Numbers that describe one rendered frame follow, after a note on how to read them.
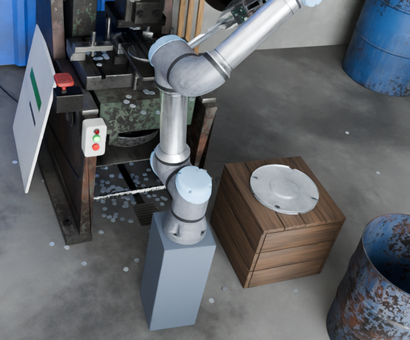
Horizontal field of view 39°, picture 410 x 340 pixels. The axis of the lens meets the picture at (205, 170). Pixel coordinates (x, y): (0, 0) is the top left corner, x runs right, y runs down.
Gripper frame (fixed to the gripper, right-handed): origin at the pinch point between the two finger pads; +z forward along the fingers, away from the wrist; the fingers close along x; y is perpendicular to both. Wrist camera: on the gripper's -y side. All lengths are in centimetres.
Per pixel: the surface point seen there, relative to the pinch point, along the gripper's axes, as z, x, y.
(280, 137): 63, 84, -105
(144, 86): 45.1, 7.6, -4.2
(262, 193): 28, 68, -9
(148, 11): 28.7, -15.2, -8.8
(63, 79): 50, -11, 25
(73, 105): 55, -2, 23
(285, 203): 21, 76, -9
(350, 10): 43, 64, -252
